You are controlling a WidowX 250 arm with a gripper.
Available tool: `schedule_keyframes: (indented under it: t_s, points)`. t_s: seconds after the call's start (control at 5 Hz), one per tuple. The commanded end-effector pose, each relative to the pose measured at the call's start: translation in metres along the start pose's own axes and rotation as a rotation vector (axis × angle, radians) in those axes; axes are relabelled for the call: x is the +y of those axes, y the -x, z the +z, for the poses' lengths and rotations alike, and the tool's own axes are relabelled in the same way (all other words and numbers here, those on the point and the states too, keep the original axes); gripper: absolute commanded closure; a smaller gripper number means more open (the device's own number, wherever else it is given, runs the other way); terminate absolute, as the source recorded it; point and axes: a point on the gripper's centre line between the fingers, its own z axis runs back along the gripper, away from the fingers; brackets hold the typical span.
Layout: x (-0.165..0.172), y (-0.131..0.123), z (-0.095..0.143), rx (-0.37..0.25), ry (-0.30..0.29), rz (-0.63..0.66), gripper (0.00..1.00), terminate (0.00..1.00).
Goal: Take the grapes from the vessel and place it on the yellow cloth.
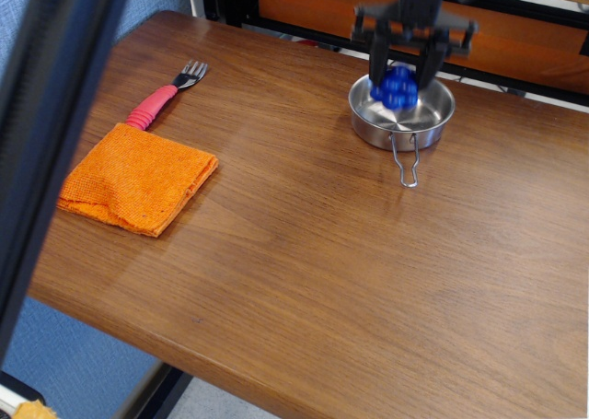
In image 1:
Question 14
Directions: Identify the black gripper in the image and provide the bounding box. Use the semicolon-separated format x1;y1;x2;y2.
352;0;479;90

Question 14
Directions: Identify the blue toy grape bunch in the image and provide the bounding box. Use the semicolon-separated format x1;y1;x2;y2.
370;65;418;111

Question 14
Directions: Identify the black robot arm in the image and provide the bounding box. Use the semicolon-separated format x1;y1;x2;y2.
1;0;479;348

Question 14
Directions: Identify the folded orange cloth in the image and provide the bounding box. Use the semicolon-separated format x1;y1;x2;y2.
57;123;218;238

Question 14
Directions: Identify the orange object at corner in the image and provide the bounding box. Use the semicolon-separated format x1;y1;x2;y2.
12;401;58;419

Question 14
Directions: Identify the steel bowl with wire handle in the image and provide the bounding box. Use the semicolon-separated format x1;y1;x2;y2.
348;75;456;188

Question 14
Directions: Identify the orange panel with black frame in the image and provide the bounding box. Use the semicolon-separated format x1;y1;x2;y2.
203;0;588;105

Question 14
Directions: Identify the fork with red handle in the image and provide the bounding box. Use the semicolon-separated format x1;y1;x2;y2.
125;61;209;131

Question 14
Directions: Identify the black table leg frame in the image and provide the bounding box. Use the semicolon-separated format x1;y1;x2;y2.
112;362;192;418

